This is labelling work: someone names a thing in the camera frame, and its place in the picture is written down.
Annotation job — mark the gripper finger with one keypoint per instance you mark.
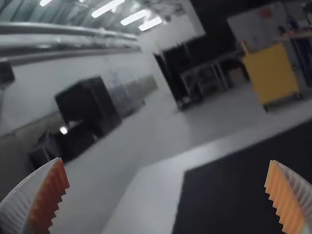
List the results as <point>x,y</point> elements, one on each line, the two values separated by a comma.
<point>290,192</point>
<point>29,204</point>

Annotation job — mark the black mat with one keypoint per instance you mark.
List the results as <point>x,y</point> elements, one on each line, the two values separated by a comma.
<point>234,195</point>

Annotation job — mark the yellow cart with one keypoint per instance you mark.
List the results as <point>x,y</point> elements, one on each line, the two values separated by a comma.
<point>273,73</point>

